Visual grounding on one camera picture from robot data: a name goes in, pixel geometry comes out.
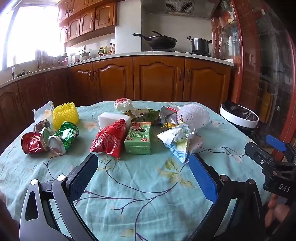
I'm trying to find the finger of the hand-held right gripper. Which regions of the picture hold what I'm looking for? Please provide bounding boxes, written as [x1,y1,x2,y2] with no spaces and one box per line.
[265,135,288,153]
[245,142,278,169]

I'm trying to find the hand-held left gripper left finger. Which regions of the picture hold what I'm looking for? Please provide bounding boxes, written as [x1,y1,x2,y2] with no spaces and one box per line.
[19,153,100,241]

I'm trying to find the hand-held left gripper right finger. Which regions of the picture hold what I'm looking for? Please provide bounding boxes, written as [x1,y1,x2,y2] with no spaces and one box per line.
[189,153,267,241]

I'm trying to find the white bin with black bag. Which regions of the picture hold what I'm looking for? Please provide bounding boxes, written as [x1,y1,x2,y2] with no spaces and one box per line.
[219,101,259,142]

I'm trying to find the green milk carton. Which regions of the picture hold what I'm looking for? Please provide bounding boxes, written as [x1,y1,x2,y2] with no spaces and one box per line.
[124,122,152,155]

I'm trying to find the person's right hand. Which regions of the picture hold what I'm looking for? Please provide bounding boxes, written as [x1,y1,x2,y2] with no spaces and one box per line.
[265,193,291,229]

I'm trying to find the crushed green can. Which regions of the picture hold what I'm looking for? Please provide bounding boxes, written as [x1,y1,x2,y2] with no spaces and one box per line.
[48,122,79,156]

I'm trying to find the blue and white crumpled wrapper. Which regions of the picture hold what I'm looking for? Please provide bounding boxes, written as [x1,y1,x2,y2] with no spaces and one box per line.
[157,124,204,164]

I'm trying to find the red snack packet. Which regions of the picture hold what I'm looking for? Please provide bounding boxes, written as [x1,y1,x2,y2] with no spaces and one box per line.
[90,119,127,159]

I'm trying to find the turquoise floral tablecloth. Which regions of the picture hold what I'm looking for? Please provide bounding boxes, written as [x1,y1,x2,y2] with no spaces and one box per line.
[0,100,273,241]

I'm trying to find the crushed red can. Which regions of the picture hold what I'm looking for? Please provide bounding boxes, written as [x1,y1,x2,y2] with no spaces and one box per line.
[21,127,51,154]

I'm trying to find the white foam fruit net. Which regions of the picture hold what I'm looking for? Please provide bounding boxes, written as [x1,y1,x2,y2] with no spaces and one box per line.
[176,104,210,130]

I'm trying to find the yellow foam fruit net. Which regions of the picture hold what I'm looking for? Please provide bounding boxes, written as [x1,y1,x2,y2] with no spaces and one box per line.
[53,101,79,130]

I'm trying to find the white foam block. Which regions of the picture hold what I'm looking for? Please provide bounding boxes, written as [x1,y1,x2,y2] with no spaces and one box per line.
[98,112,132,129]

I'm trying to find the small dark crumpled wrapper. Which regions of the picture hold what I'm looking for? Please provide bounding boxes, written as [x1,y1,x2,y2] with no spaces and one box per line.
[33,119,51,133]

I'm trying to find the red framed glass cabinet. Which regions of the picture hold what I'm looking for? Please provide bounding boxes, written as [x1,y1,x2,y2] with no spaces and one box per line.
[210,0,296,160]

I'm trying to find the silver and red foil wrapper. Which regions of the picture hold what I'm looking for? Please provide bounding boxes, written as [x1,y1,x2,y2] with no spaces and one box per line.
[159,106,181,124]

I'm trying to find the clear plastic bag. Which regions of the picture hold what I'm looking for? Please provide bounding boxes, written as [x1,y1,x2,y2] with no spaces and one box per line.
[32,101,55,121]

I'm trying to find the red and white crumpled wrapper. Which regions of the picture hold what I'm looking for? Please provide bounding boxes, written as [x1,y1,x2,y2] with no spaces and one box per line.
[114,98,135,113]

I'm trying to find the green crumpled snack wrapper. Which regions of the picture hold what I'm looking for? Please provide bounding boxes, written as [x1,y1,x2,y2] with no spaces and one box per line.
[125,108,162,126]

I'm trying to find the wooden base cabinets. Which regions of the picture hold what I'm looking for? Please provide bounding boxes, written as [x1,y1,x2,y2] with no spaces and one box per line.
[0,56,232,144]

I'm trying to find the steel cooking pot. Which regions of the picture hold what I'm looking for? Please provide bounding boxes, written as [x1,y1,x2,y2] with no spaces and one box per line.
[187,36,213,53]

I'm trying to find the row of condiment bottles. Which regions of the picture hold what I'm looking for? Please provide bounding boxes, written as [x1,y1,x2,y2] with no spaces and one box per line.
[98,43,115,57]

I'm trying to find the white kitchen countertop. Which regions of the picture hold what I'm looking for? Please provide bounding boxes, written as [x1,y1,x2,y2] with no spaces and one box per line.
[0,51,234,88]

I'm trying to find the black wok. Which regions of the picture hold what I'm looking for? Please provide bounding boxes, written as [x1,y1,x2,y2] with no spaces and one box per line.
[132,31,177,50]

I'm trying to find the range hood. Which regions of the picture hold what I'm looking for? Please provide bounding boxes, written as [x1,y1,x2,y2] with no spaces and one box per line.
[141,0,221,20]

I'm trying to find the wooden wall cabinets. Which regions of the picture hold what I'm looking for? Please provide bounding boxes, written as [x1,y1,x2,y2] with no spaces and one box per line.
[57,0,117,48]

